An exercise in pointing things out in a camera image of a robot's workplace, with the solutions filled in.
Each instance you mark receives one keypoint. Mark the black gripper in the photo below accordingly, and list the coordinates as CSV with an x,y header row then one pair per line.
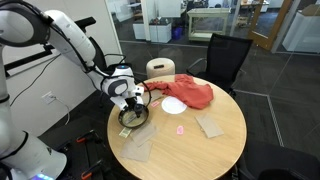
x,y
134,101

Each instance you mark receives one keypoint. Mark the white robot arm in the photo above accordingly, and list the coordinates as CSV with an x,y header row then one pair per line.
x,y
70,40

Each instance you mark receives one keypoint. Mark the pink sweetener packet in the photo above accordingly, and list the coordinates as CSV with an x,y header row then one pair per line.
x,y
155,104
180,130

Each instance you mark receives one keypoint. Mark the small brown paper napkin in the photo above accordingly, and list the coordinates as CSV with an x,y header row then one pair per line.
x,y
143,133

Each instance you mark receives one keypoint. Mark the white green sachet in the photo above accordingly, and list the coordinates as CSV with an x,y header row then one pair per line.
x,y
125,132

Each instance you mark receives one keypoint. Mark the white paper plate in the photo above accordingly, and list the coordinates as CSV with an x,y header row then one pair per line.
x,y
173,105

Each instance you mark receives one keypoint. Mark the large brown paper napkin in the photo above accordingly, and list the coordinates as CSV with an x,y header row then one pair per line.
x,y
136,151

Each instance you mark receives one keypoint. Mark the red cloth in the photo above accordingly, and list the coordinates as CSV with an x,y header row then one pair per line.
x,y
190,91

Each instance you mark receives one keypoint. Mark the black chair with armrest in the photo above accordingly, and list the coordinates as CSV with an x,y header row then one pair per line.
x,y
99,58

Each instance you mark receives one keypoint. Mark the white low cabinet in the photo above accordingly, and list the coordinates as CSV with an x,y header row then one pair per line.
x,y
160,32

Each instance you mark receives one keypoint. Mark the blue bin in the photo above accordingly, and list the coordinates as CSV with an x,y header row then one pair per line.
x,y
177,33

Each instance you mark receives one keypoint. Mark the black mesh office chair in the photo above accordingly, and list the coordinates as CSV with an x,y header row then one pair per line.
x,y
226,56

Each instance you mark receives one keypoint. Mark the beige utility cart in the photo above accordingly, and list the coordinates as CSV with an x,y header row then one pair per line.
x,y
208,15

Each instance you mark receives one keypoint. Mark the black padded chair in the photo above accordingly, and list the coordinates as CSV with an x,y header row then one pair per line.
x,y
276,163

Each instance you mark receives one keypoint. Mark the wooden door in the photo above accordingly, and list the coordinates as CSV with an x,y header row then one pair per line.
x,y
271,26

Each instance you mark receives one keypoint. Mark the white counter block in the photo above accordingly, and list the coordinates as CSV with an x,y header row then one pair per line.
x,y
301,33

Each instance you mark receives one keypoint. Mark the cardboard box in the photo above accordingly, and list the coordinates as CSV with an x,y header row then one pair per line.
x,y
311,10

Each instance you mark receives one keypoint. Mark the white wall outlet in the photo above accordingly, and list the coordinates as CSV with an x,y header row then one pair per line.
x,y
48,97

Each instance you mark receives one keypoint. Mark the black wall rail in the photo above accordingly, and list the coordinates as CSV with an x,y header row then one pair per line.
x,y
85,22

